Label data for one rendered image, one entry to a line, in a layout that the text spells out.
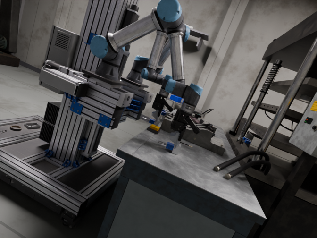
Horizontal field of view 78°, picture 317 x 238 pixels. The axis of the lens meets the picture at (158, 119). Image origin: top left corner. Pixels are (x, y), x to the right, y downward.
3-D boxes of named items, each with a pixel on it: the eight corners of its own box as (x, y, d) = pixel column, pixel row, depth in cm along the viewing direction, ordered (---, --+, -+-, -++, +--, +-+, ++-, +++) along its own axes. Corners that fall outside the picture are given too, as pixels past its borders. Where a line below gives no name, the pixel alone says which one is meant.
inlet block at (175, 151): (155, 147, 111) (159, 138, 110) (156, 143, 116) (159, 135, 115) (177, 155, 111) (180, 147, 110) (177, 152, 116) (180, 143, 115)
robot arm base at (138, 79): (123, 77, 173) (127, 66, 171) (129, 78, 187) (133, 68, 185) (138, 83, 170) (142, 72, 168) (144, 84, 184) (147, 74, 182)
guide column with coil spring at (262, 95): (223, 167, 231) (278, 59, 203) (223, 165, 236) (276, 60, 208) (228, 169, 230) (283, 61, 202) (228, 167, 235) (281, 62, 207)
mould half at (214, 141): (159, 128, 151) (166, 112, 148) (165, 123, 176) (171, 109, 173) (222, 156, 143) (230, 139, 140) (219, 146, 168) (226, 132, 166)
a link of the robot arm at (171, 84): (166, 91, 117) (184, 98, 115) (162, 91, 106) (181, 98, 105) (171, 78, 115) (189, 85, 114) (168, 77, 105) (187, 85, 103)
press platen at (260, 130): (269, 144, 152) (272, 138, 150) (241, 122, 258) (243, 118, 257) (371, 186, 141) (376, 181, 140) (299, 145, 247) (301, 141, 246)
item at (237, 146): (243, 173, 149) (247, 166, 148) (225, 135, 275) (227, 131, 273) (361, 225, 137) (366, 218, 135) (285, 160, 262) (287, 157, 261)
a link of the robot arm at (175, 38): (165, 16, 122) (171, 95, 128) (162, 9, 111) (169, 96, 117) (184, 12, 119) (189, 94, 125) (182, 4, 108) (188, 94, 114)
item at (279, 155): (246, 152, 191) (254, 136, 188) (240, 145, 217) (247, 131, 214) (297, 174, 184) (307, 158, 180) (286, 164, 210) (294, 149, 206)
